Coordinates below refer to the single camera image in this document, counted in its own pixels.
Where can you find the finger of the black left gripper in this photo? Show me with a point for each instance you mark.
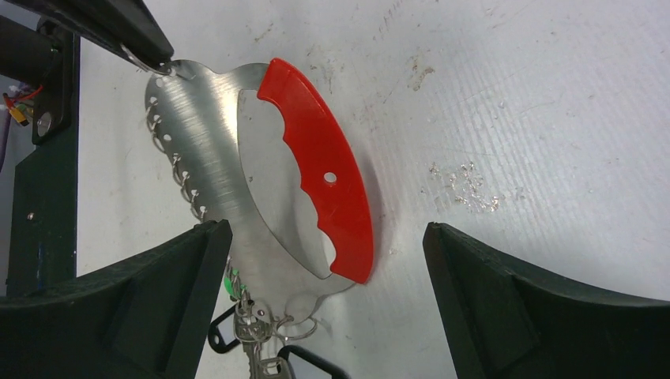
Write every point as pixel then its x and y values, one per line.
pixel 126 28

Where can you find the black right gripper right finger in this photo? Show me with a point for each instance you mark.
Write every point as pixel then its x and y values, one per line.
pixel 507 318

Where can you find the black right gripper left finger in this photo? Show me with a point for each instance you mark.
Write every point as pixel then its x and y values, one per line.
pixel 143 317

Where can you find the green key tag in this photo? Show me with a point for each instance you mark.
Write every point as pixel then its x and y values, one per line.
pixel 233 284

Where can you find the steel key holder red handle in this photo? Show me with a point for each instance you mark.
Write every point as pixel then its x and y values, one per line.
pixel 192 116

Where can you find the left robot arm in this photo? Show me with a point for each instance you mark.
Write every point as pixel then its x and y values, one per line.
pixel 27 55

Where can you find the black mounting base plate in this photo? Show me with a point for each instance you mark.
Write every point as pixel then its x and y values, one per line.
pixel 42 248

